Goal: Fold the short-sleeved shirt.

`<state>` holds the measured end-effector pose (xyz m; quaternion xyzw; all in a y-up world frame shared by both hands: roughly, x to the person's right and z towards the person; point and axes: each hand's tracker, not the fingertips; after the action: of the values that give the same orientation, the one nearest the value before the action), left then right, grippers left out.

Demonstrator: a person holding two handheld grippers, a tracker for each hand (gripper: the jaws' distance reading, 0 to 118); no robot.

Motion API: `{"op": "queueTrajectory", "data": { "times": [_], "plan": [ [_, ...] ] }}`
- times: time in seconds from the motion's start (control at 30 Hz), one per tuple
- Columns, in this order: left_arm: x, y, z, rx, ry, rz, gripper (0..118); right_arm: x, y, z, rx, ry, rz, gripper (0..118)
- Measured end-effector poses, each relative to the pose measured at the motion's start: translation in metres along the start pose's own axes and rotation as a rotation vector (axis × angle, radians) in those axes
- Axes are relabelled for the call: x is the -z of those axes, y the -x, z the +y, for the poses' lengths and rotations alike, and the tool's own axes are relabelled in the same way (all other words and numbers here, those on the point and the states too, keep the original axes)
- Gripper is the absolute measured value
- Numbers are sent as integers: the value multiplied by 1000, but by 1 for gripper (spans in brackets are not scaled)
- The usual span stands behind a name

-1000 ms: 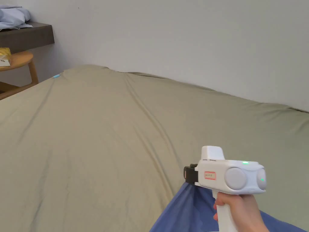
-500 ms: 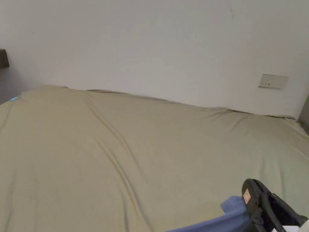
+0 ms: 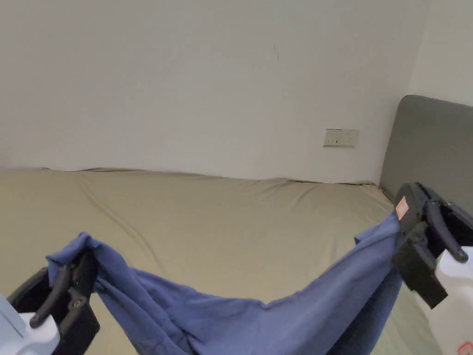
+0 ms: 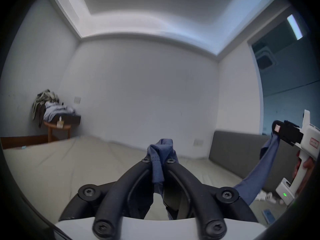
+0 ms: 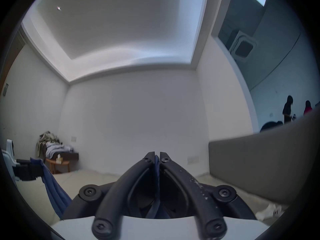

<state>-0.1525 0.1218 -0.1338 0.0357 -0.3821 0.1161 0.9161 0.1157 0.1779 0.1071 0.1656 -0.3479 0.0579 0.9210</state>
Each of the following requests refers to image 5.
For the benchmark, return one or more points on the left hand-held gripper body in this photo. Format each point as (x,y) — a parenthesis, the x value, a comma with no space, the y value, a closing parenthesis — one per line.
(23,170)

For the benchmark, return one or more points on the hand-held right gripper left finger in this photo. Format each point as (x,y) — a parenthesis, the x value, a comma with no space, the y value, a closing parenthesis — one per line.
(117,196)

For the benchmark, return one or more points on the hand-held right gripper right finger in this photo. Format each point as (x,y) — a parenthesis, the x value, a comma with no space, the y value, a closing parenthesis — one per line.
(190,191)

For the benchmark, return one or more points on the dark blue shirt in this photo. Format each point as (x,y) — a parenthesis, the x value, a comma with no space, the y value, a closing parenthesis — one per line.
(53,191)

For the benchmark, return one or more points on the round wooden stool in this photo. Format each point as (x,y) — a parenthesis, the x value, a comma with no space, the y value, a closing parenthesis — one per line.
(53,162)

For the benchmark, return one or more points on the bed with beige sheet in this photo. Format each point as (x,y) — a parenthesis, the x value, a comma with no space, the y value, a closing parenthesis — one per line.
(87,180)

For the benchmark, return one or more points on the dark shelf with clothes pile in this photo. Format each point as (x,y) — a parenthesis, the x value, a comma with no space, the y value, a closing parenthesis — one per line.
(53,146)

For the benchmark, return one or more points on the grey padded headboard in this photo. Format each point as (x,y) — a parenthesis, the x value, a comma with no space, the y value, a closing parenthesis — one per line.
(262,164)

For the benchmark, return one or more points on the small white cloth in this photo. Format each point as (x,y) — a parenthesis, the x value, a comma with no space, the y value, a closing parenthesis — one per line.
(268,211)

